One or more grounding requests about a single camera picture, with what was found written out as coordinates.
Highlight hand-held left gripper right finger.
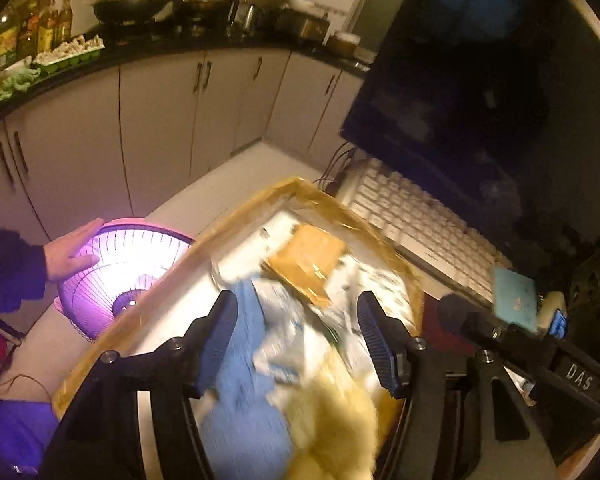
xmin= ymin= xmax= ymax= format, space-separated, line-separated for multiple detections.
xmin=356 ymin=289 xmax=556 ymax=480

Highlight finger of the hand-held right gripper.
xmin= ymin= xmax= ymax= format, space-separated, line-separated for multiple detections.
xmin=551 ymin=307 xmax=569 ymax=339
xmin=439 ymin=293 xmax=552 ymax=367

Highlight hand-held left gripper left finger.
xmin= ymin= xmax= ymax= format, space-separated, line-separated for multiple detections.
xmin=40 ymin=289 xmax=239 ymax=480

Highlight teal square sponge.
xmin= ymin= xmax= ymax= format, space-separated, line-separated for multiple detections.
xmin=491 ymin=266 xmax=539 ymax=335

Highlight blue cloth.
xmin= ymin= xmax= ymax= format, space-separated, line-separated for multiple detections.
xmin=199 ymin=279 xmax=295 ymax=480

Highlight yellow fluffy cloth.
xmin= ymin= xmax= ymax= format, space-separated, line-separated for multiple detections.
xmin=279 ymin=357 xmax=382 ymax=480

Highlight taped cardboard box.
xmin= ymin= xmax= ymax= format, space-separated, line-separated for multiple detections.
xmin=51 ymin=176 xmax=427 ymax=480

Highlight another person's forearm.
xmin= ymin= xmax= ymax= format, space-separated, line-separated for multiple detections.
xmin=0 ymin=227 xmax=49 ymax=322

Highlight dark red mat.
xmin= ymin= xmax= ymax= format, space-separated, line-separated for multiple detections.
xmin=419 ymin=294 xmax=481 ymax=377

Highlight black power strip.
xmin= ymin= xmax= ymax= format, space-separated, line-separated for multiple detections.
xmin=569 ymin=237 xmax=600 ymax=323

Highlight white keyboard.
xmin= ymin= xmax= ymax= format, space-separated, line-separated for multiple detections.
xmin=336 ymin=157 xmax=515 ymax=307

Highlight orange flat packet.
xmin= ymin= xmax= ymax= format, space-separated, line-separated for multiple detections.
xmin=261 ymin=224 xmax=349 ymax=309

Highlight purple glowing electric heater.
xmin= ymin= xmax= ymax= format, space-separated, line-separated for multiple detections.
xmin=54 ymin=217 xmax=197 ymax=346

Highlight blue garment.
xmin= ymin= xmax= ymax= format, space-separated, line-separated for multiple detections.
xmin=0 ymin=385 xmax=63 ymax=478

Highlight white kitchen cabinets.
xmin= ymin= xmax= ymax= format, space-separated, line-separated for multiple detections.
xmin=0 ymin=46 xmax=367 ymax=261

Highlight black monitor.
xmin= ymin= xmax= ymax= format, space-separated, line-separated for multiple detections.
xmin=340 ymin=0 xmax=600 ymax=246

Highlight brown jar with white lid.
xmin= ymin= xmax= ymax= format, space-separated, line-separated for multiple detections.
xmin=327 ymin=31 xmax=362 ymax=57

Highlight steel pot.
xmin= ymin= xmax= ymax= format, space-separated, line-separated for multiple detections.
xmin=234 ymin=1 xmax=267 ymax=37

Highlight green tray of garlic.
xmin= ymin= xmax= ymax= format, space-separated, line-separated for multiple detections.
xmin=32 ymin=35 xmax=106 ymax=75

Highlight metal box appliance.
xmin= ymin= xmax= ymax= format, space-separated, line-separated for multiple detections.
xmin=274 ymin=9 xmax=332 ymax=45

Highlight green leafy vegetable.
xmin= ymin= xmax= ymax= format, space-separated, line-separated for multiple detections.
xmin=0 ymin=66 xmax=42 ymax=102

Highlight dark cooking pot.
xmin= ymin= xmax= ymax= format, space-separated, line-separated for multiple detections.
xmin=172 ymin=0 xmax=237 ymax=27

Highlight black wok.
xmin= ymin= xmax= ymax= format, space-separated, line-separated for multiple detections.
xmin=92 ymin=0 xmax=207 ymax=26

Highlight small brown bottle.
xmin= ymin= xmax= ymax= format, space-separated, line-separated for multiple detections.
xmin=55 ymin=0 xmax=74 ymax=46

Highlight yellow oil bottle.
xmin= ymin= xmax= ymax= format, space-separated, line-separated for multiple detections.
xmin=36 ymin=0 xmax=59 ymax=53

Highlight dark sauce bottle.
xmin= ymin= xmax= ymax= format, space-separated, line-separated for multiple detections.
xmin=17 ymin=0 xmax=42 ymax=61

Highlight black cables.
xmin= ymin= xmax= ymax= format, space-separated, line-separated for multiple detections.
xmin=314 ymin=142 xmax=362 ymax=197

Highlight orange cable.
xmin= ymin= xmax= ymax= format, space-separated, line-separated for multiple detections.
xmin=0 ymin=371 xmax=57 ymax=403

